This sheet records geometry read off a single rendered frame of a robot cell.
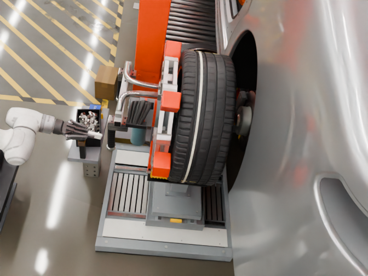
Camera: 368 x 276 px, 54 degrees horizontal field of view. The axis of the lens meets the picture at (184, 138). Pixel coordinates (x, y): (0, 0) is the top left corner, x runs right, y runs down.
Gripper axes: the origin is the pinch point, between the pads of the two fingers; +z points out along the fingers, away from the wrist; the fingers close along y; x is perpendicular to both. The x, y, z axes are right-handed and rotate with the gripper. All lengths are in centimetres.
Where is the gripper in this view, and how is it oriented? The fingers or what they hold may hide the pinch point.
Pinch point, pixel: (94, 134)
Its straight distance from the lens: 190.7
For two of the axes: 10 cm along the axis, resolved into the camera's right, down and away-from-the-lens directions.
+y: -0.7, -7.6, 6.5
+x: -4.2, 6.1, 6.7
